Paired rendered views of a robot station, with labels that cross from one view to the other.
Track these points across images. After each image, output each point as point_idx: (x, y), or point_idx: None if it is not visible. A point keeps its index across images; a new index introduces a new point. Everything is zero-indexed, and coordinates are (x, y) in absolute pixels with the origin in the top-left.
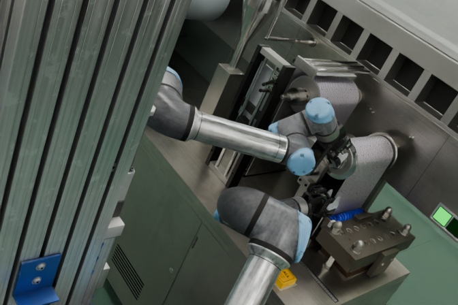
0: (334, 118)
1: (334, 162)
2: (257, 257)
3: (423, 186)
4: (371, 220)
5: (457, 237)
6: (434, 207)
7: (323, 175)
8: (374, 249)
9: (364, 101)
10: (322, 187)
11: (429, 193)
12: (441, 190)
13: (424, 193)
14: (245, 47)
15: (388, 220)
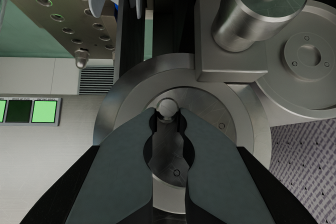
0: None
1: (82, 210)
2: None
3: (92, 129)
4: (107, 32)
5: (10, 102)
6: (62, 114)
7: (195, 36)
8: None
9: None
10: None
11: (79, 126)
12: (65, 143)
13: (86, 120)
14: None
15: (109, 52)
